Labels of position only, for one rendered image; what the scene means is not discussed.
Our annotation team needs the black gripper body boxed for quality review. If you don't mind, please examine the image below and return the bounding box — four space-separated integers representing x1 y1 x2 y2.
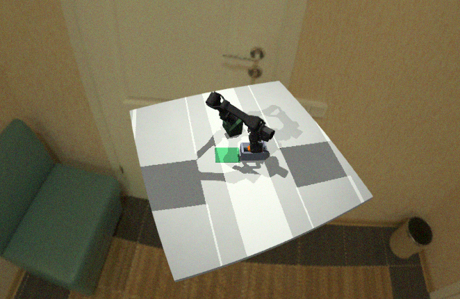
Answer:
247 128 262 153

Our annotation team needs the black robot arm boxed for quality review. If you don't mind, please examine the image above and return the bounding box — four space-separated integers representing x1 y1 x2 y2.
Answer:
206 91 275 142

